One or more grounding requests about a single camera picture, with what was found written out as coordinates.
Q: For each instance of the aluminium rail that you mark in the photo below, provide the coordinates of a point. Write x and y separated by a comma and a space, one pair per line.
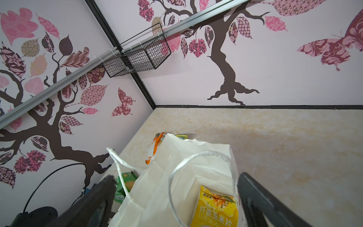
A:
53, 89
191, 21

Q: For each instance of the Foxs candy packet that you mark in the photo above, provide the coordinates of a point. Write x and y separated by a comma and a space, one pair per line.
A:
182, 136

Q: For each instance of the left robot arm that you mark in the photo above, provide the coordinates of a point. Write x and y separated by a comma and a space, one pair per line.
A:
37, 218

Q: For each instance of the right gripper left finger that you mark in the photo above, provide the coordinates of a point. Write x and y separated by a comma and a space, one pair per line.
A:
92, 210

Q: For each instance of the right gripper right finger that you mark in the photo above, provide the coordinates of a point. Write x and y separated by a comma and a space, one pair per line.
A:
260, 205

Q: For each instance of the white paper bag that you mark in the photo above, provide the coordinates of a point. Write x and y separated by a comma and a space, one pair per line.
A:
168, 189

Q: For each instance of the back aluminium rail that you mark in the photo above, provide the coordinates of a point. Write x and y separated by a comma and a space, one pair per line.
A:
191, 21

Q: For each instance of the black wire basket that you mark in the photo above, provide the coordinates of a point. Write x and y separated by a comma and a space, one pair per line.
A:
145, 56

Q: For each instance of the left aluminium rail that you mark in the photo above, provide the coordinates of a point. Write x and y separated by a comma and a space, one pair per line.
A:
53, 89

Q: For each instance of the orange snack packet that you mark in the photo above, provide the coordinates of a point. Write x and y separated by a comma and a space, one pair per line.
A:
159, 137

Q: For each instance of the yellow corn chips packet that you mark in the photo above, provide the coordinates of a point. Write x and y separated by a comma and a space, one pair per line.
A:
215, 208

